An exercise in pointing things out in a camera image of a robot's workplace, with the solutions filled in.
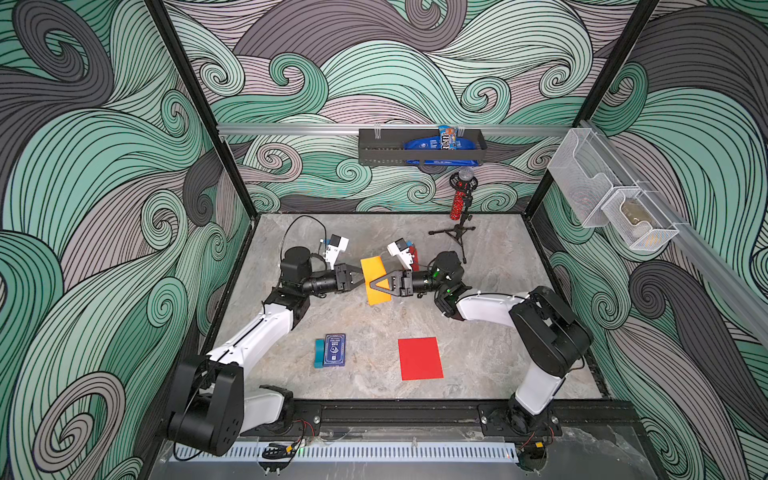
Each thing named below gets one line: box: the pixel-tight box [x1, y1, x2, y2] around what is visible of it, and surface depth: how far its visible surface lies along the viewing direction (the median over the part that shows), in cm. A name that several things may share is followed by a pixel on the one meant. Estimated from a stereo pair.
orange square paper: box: [360, 256, 393, 306], surface depth 74 cm
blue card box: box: [324, 333, 346, 367], surface depth 85 cm
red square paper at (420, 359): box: [398, 337, 444, 381], surface depth 85 cm
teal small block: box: [314, 339, 325, 369], surface depth 85 cm
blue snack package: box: [404, 125, 477, 151], surface depth 94 cm
